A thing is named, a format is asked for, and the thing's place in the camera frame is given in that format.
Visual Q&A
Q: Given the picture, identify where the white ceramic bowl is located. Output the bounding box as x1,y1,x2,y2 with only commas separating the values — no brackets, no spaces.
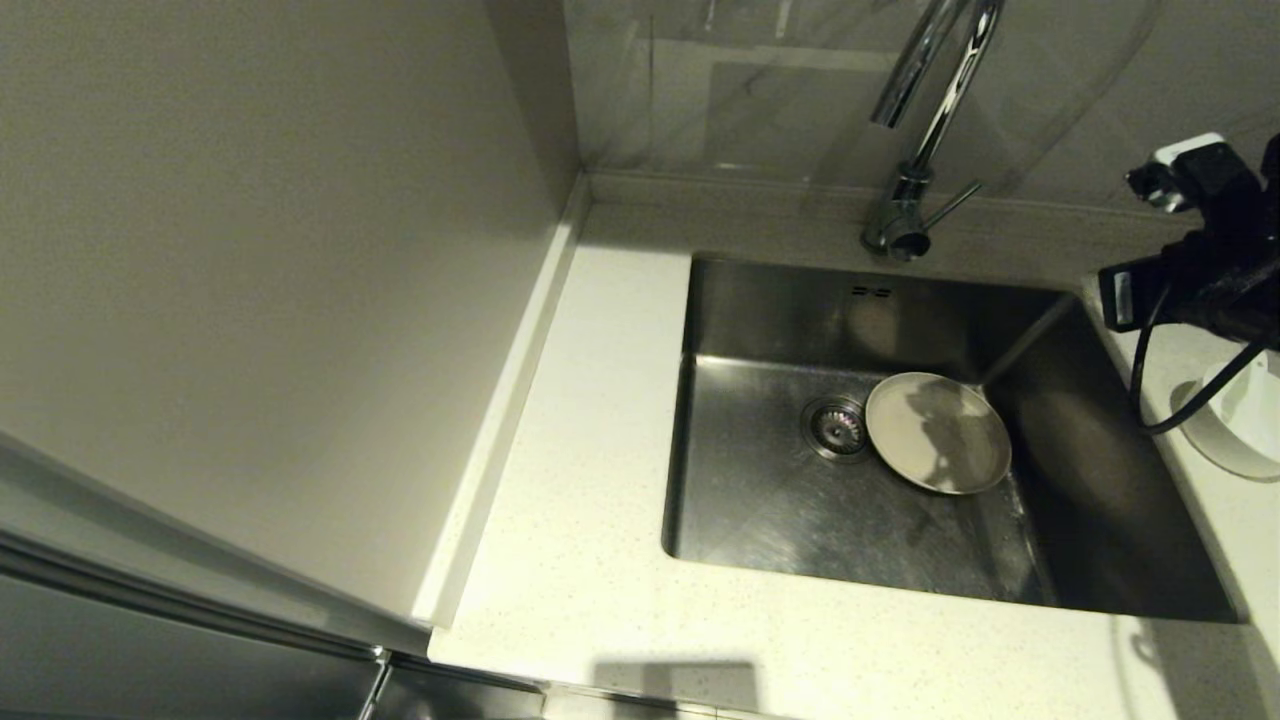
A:
1172,350,1280,483

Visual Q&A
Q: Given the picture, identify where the white round plate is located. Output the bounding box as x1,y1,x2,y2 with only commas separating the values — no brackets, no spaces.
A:
864,372,1013,496

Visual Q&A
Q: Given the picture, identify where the stainless steel sink basin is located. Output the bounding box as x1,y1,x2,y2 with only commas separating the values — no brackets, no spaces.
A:
660,252,1246,623

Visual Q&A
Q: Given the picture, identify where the chrome gooseneck faucet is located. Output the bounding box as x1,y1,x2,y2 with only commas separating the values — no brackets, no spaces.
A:
862,0,1004,264

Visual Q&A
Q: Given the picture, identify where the round metal drain strainer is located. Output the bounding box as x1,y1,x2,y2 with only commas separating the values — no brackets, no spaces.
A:
800,395,871,463

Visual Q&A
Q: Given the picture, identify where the stainless steel appliance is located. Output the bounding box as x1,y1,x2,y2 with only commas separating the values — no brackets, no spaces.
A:
0,430,546,720

